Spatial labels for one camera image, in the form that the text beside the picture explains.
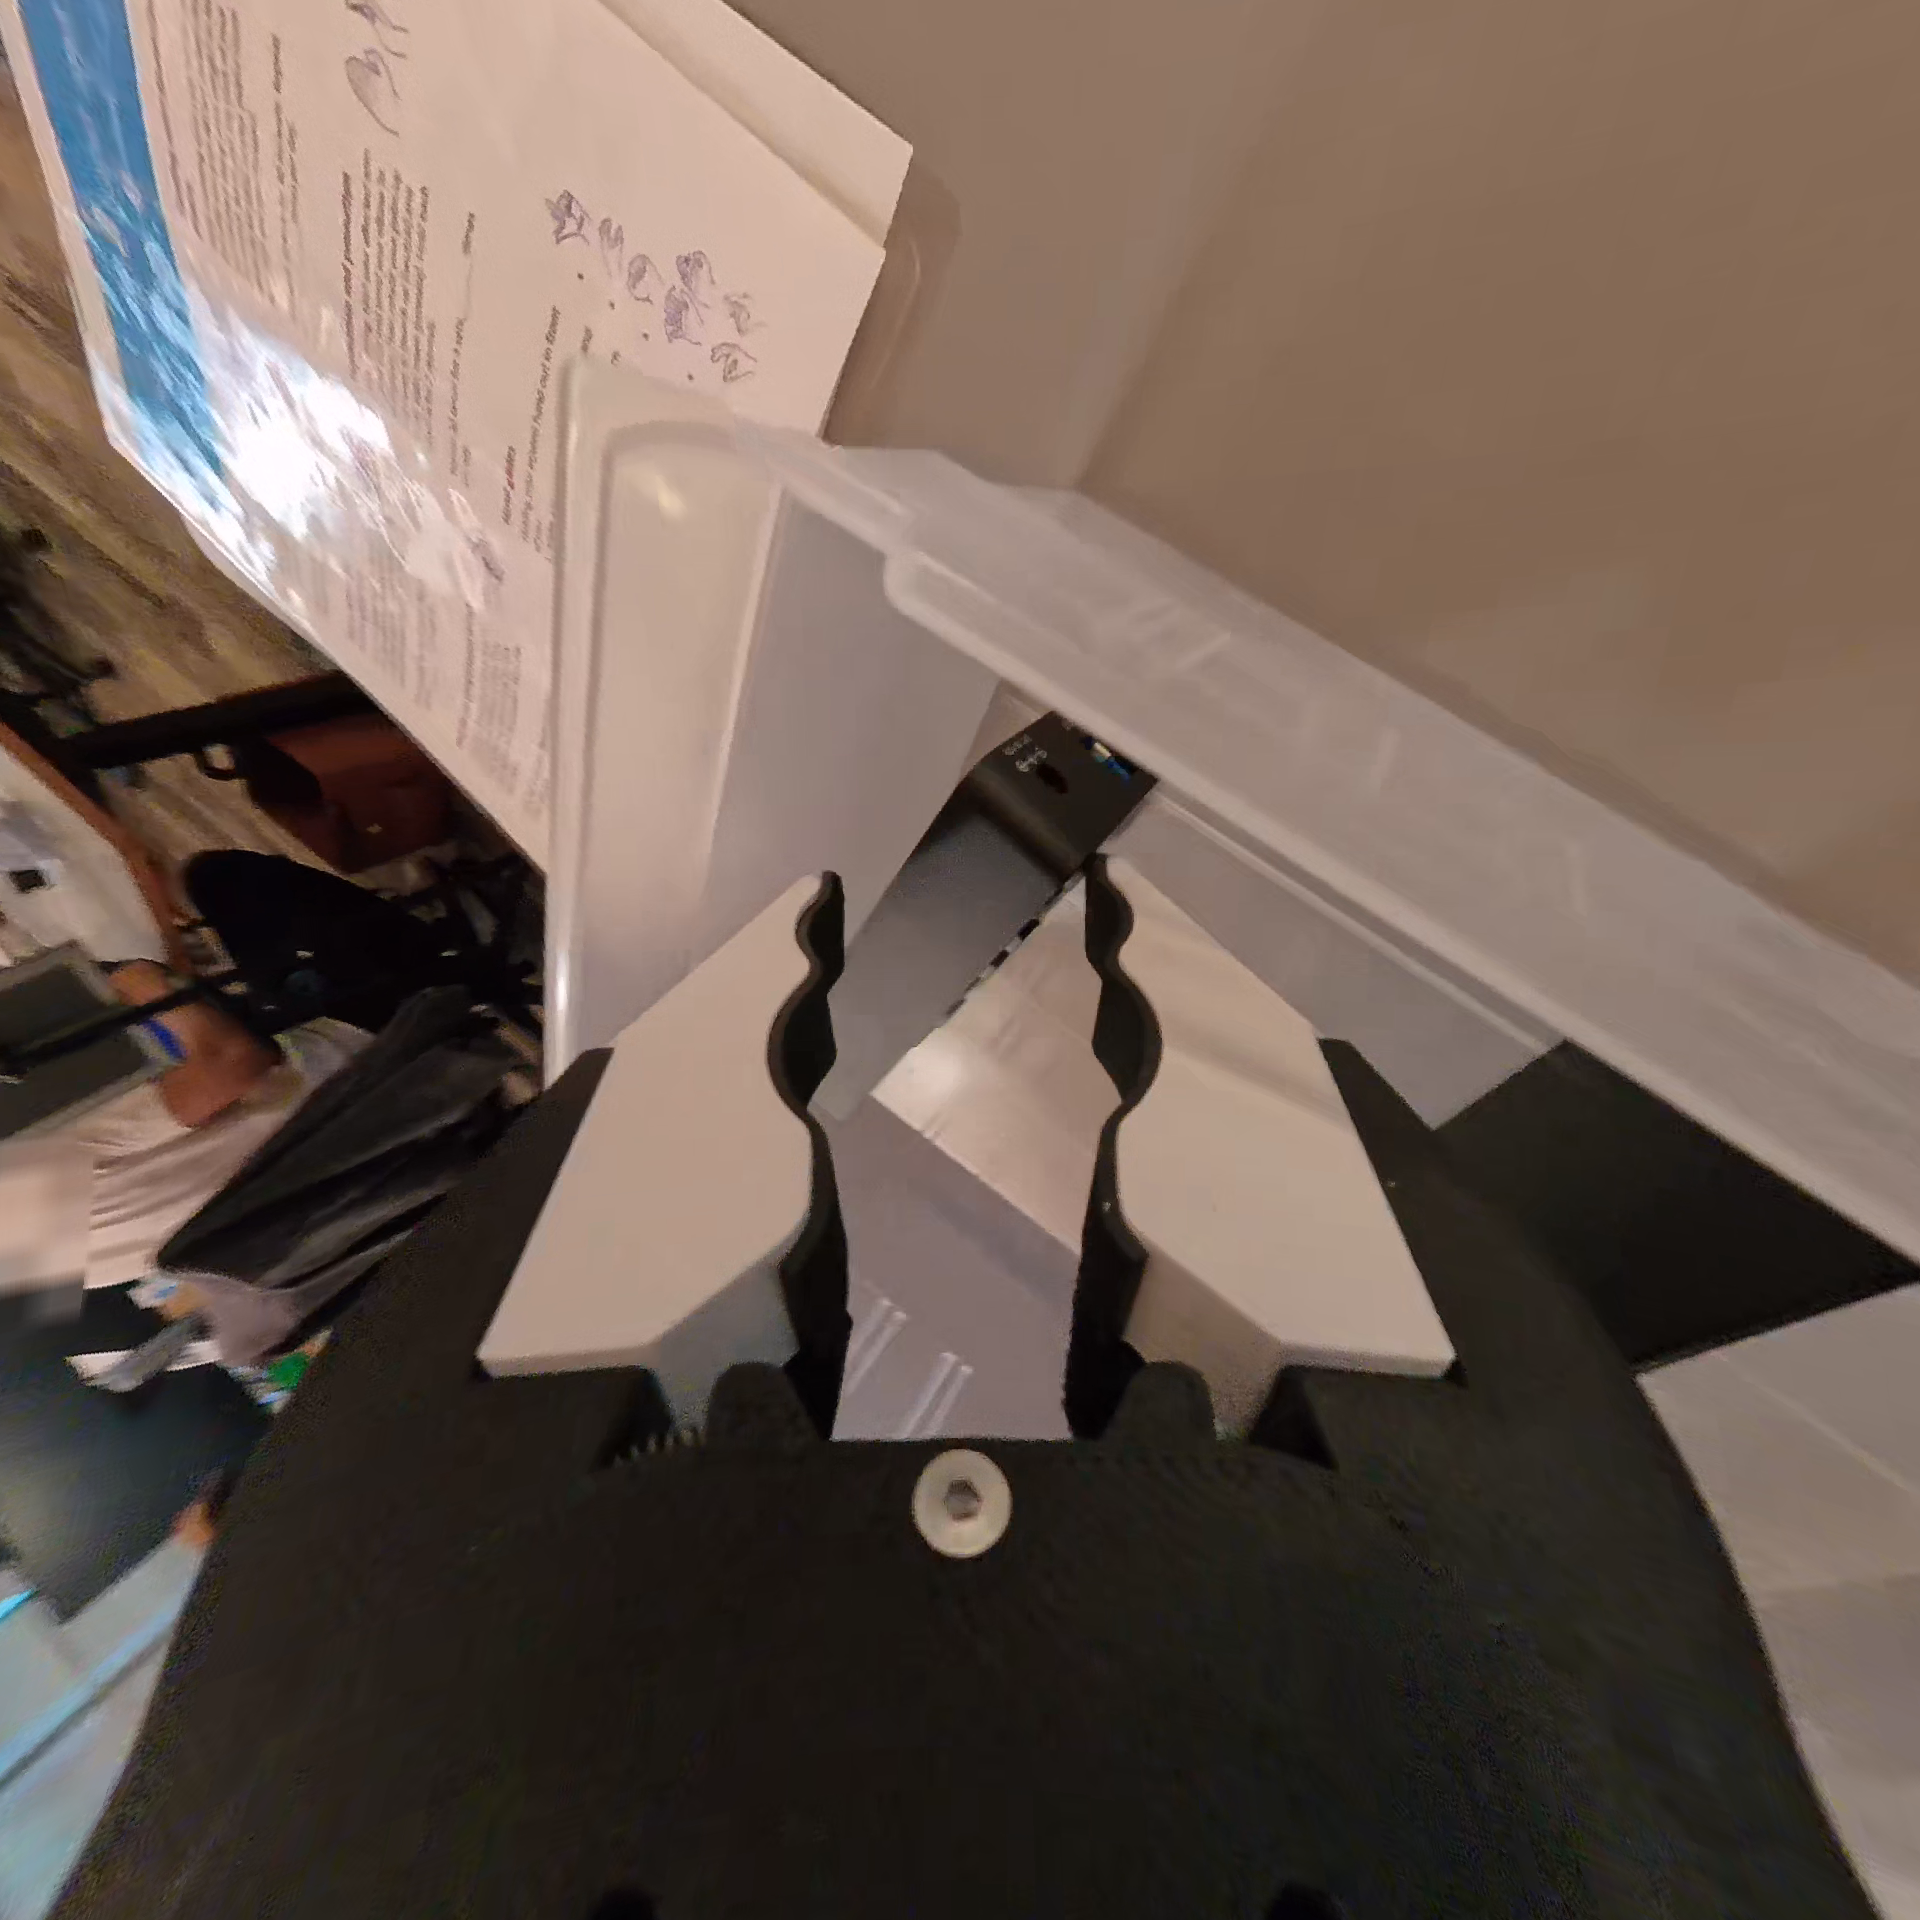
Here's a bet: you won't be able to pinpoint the black jacket on chair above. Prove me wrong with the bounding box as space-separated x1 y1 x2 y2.
157 989 548 1328

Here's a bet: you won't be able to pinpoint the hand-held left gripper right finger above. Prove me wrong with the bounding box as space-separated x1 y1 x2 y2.
1064 852 1463 1432

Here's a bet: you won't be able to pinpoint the black silver USB hub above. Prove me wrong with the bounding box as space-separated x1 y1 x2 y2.
815 717 1161 1124

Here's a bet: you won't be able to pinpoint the black office chair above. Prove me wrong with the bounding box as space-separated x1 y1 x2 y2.
187 847 542 1038

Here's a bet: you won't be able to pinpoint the clear plastic bin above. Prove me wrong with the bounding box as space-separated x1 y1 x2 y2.
544 351 1920 1906

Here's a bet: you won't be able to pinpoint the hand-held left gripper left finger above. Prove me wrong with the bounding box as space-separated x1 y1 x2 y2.
477 871 852 1432

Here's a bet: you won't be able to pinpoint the printed paper sheets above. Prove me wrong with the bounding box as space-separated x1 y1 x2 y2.
0 0 916 873

